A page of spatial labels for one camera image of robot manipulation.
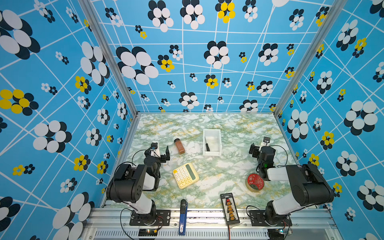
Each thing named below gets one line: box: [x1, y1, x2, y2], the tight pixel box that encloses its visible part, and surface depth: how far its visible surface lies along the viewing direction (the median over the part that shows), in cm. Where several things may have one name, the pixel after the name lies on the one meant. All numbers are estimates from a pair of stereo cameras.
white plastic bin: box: [203, 129, 222, 156], surface depth 104 cm
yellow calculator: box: [172, 162, 200, 190], surface depth 88 cm
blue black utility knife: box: [178, 199, 188, 236], surface depth 73 cm
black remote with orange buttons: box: [220, 192, 240, 225], surface depth 77 cm
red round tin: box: [245, 173, 265, 193], surface depth 83 cm
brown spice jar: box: [174, 138, 186, 155], surface depth 98 cm
